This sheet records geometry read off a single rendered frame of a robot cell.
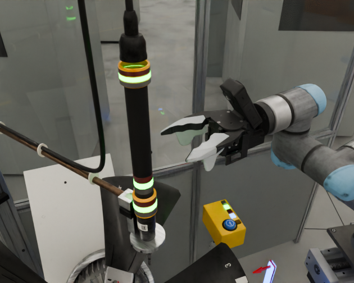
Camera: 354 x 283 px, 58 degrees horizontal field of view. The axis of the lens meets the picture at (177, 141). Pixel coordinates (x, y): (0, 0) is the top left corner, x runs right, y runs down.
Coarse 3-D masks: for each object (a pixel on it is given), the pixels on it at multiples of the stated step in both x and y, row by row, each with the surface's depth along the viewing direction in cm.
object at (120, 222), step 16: (112, 176) 85; (128, 176) 83; (160, 192) 80; (176, 192) 79; (112, 208) 83; (160, 208) 78; (112, 224) 82; (160, 224) 77; (112, 240) 81; (128, 240) 78; (112, 256) 80; (128, 256) 77; (144, 256) 76
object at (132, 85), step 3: (150, 78) 44; (120, 81) 43; (144, 81) 43; (147, 81) 43; (150, 81) 44; (123, 84) 43; (126, 84) 42; (129, 84) 42; (132, 84) 42; (135, 84) 42; (138, 84) 42; (141, 84) 43; (144, 84) 43; (147, 84) 43; (129, 87) 43; (132, 87) 43; (135, 87) 43; (138, 87) 43
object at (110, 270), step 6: (108, 270) 80; (114, 270) 79; (120, 270) 78; (108, 276) 79; (114, 276) 78; (120, 276) 77; (126, 276) 76; (132, 276) 75; (108, 282) 79; (120, 282) 77; (126, 282) 76; (132, 282) 75
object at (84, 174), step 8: (0, 128) 80; (16, 136) 76; (24, 144) 75; (56, 160) 69; (72, 168) 67; (96, 176) 65; (96, 184) 64; (104, 184) 63; (112, 192) 62; (120, 192) 61
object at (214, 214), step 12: (216, 204) 123; (228, 204) 123; (204, 216) 124; (216, 216) 118; (228, 216) 118; (216, 228) 114; (240, 228) 114; (216, 240) 117; (228, 240) 114; (240, 240) 117
